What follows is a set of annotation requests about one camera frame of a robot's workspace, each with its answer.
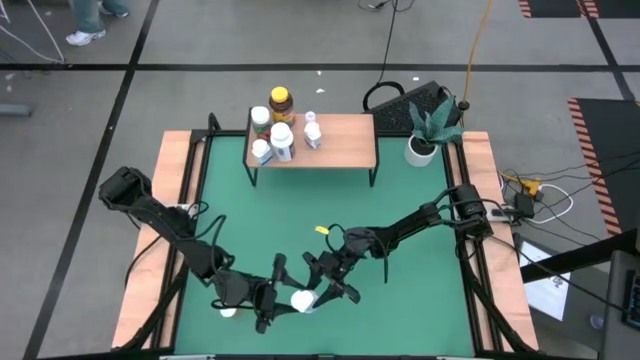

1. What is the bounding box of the large white bottle blue label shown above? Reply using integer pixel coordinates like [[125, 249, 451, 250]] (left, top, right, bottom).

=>
[[290, 288, 319, 315]]

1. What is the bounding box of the white bottle maroon label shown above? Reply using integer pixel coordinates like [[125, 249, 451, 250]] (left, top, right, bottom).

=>
[[269, 121, 296, 163]]

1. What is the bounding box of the green table mat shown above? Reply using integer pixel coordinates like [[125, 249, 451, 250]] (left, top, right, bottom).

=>
[[173, 134, 475, 357]]

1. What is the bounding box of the person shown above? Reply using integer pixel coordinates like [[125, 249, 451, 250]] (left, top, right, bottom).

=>
[[64, 0, 131, 48]]

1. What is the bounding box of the black keyboard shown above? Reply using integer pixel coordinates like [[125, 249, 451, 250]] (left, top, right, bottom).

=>
[[372, 80, 464, 137]]

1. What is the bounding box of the small white bottle blue label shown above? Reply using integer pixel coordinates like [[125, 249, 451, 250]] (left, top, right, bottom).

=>
[[251, 138, 275, 167]]

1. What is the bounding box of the grey cabinet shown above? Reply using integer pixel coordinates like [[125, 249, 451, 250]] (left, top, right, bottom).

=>
[[597, 249, 640, 360]]

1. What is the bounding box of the white paper sheet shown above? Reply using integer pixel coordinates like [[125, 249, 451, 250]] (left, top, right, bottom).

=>
[[517, 241, 572, 321]]

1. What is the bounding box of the white thin floor cable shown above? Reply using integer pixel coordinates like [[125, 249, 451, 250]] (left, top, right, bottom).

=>
[[0, 0, 69, 64]]

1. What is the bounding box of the wooden shelf black metal frame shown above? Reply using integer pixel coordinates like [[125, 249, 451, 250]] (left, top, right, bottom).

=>
[[242, 107, 380, 189]]

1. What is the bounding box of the green snake plant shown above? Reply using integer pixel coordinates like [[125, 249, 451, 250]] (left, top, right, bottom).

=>
[[408, 95, 465, 146]]

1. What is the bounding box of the black floor cable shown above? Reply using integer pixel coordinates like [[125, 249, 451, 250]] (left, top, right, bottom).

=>
[[357, 0, 416, 114]]

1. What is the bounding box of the white round plant pot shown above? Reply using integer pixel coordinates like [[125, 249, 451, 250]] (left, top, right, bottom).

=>
[[403, 134, 439, 169]]

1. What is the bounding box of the grey flat floor object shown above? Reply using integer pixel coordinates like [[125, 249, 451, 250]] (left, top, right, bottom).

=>
[[0, 103, 32, 119]]

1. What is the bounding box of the amber bottle yellow cap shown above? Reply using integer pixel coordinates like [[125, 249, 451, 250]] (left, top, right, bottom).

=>
[[268, 86, 295, 126]]

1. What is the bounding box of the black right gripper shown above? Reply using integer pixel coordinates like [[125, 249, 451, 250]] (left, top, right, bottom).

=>
[[302, 228, 374, 309]]

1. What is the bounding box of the black desk edge bar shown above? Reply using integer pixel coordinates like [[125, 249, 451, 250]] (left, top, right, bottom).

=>
[[519, 229, 640, 284]]

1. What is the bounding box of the black power adapter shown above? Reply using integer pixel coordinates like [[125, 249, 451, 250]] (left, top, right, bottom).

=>
[[514, 193, 537, 219]]

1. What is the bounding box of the black mat striped edge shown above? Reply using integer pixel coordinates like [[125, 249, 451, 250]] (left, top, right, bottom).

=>
[[567, 97, 640, 236], [518, 0, 640, 20]]

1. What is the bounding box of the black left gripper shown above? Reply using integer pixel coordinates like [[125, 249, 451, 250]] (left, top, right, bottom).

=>
[[215, 253, 308, 334]]

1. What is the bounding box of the yellow power plug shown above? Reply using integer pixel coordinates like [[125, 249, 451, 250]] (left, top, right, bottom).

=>
[[499, 169, 544, 197]]

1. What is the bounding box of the yellow cable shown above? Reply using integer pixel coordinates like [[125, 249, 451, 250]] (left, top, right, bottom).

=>
[[460, 0, 496, 111]]

